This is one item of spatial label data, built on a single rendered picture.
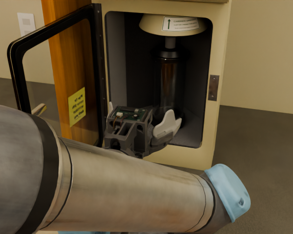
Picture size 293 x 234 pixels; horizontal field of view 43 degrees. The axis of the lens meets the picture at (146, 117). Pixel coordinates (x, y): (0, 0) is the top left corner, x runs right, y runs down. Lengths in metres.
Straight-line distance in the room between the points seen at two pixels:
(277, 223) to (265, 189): 0.12
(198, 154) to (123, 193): 0.72
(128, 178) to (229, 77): 1.08
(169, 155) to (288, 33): 0.58
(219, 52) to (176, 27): 0.12
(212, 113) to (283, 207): 0.29
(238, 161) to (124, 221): 0.80
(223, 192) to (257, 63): 0.91
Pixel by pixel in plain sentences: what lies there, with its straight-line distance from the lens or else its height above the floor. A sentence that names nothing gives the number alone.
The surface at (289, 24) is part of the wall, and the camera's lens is 1.32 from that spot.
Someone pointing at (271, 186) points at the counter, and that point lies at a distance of 1.06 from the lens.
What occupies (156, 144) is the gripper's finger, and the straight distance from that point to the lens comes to 0.70.
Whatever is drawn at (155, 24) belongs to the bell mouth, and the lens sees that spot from 0.92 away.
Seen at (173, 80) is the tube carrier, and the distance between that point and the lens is 1.01.
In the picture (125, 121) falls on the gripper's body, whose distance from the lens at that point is 0.65.
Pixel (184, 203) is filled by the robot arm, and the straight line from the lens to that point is 0.41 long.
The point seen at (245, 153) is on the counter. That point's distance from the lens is 1.16.
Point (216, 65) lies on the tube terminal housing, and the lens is 0.90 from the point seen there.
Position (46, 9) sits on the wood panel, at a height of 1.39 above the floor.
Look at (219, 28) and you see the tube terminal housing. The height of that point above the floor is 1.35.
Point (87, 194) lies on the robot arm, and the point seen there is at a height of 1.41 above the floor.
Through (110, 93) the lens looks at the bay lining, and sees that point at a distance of 1.00.
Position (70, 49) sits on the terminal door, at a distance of 0.84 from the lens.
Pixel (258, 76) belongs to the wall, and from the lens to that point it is 1.38.
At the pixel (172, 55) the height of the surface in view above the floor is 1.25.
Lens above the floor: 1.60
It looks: 31 degrees down
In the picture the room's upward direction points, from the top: straight up
